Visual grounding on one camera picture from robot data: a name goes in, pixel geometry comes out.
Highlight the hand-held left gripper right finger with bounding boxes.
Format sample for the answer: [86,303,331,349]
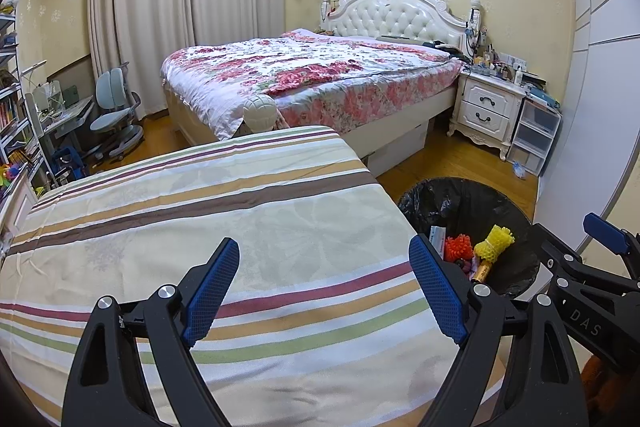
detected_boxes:
[408,234,590,427]

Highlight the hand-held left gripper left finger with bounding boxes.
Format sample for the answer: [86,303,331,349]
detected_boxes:
[61,237,240,427]

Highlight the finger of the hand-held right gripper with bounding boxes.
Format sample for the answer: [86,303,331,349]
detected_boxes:
[530,222,584,281]
[582,213,640,258]

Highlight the orange foam fruit net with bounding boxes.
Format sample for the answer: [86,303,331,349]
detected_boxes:
[444,234,475,264]

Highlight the brown bottle with black cap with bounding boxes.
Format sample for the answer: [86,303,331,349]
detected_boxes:
[470,259,498,283]

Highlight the yellow foam fruit net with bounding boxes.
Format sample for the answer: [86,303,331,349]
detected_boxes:
[472,224,516,264]

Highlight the trash bin with black bag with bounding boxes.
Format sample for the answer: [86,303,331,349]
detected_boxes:
[397,177,542,303]

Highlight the striped cloth covered table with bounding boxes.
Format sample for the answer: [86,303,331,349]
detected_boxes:
[0,125,506,427]

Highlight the clear plastic drawer unit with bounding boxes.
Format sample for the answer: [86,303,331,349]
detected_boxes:
[510,96,562,178]

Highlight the white sliding wardrobe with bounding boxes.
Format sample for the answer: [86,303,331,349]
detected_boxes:
[537,0,640,253]

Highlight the stack of books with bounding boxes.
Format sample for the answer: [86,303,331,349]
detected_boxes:
[522,74,561,108]

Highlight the white nightstand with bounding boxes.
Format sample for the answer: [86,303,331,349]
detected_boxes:
[447,71,528,160]

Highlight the cream ribbed ball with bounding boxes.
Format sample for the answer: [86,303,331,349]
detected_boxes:
[243,94,278,132]

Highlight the blue plastic crate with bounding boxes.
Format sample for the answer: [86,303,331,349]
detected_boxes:
[52,148,85,180]

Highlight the cluster of small bottles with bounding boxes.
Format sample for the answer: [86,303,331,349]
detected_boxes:
[470,39,529,82]

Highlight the white low cabinet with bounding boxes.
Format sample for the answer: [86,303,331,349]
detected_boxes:
[0,167,40,253]

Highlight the white study desk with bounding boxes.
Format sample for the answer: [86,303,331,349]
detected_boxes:
[25,79,96,158]

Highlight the grey blue desk chair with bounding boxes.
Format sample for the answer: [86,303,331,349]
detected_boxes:
[90,66,146,162]

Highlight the colourful toys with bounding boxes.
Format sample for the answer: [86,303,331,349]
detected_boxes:
[0,159,28,195]

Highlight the floral blanket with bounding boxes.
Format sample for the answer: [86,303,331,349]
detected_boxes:
[160,29,466,142]

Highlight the dark cloth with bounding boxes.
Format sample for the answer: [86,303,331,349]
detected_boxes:
[422,39,471,58]

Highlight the white bookshelf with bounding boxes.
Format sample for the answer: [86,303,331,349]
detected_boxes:
[0,0,46,188]

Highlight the white bed with tufted headboard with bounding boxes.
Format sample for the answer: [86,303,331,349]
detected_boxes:
[160,0,483,178]

